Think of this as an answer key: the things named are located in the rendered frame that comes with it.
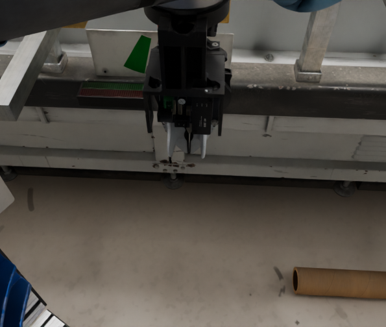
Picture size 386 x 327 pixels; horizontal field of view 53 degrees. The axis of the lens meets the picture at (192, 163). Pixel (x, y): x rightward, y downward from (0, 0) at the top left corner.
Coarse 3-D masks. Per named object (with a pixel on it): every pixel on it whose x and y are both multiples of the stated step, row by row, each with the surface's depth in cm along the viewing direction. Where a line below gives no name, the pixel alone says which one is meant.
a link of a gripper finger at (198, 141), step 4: (212, 128) 45; (192, 136) 46; (196, 136) 46; (200, 136) 45; (204, 136) 42; (208, 136) 46; (192, 140) 47; (196, 140) 47; (200, 140) 45; (204, 140) 42; (192, 144) 47; (196, 144) 47; (200, 144) 45; (204, 144) 42; (192, 148) 48; (196, 148) 48; (200, 148) 44; (204, 148) 42; (192, 152) 48; (204, 152) 42; (204, 156) 42
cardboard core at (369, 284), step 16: (304, 272) 116; (320, 272) 116; (336, 272) 116; (352, 272) 116; (368, 272) 116; (384, 272) 117; (304, 288) 114; (320, 288) 114; (336, 288) 114; (352, 288) 114; (368, 288) 114; (384, 288) 113
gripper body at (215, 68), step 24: (168, 24) 29; (192, 24) 33; (216, 24) 31; (168, 48) 32; (192, 48) 32; (216, 48) 37; (168, 72) 34; (192, 72) 34; (216, 72) 35; (144, 96) 34; (168, 96) 35; (192, 96) 33; (216, 96) 33; (168, 120) 36; (192, 120) 36; (216, 120) 38
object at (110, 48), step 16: (96, 32) 69; (112, 32) 68; (128, 32) 68; (144, 32) 68; (96, 48) 71; (112, 48) 71; (128, 48) 71; (224, 48) 70; (96, 64) 74; (112, 64) 74
